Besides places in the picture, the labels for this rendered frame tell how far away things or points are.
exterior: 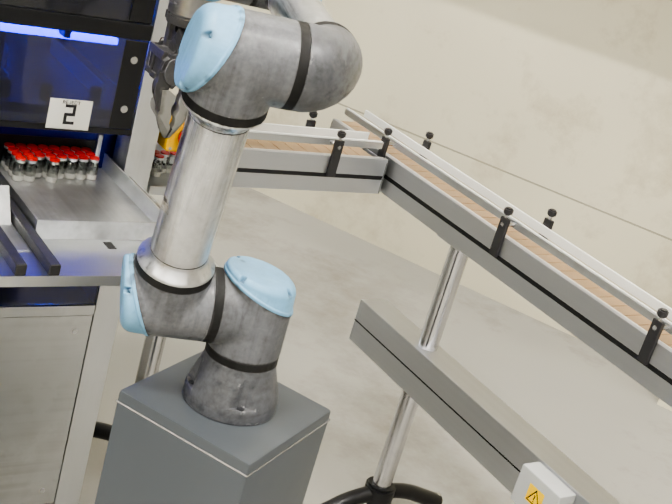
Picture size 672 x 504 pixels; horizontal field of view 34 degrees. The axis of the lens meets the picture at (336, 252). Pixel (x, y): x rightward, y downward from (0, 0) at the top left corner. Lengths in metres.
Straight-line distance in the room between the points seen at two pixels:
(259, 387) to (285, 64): 0.55
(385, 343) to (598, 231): 1.86
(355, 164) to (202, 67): 1.35
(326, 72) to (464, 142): 3.24
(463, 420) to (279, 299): 1.04
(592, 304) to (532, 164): 2.31
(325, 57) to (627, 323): 1.02
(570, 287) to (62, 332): 1.06
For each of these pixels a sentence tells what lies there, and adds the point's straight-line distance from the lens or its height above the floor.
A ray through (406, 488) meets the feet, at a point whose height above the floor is 0.12.
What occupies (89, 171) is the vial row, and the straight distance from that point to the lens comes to 2.27.
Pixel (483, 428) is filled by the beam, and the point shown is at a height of 0.51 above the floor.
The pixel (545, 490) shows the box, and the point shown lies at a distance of 2.37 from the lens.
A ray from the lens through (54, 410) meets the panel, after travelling 2.51.
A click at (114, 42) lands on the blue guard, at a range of 2.18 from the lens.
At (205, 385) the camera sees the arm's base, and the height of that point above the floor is 0.83.
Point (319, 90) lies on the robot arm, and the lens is 1.42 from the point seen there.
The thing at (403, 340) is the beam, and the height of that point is 0.54.
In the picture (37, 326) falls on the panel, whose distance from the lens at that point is 2.38.
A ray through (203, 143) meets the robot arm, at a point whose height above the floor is 1.24.
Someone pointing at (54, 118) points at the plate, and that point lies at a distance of 2.19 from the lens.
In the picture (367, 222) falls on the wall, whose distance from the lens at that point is 4.88.
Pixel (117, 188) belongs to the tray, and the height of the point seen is 0.88.
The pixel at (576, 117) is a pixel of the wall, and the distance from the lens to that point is 4.47.
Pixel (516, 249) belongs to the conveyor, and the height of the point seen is 0.93.
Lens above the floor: 1.68
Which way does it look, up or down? 21 degrees down
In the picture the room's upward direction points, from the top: 16 degrees clockwise
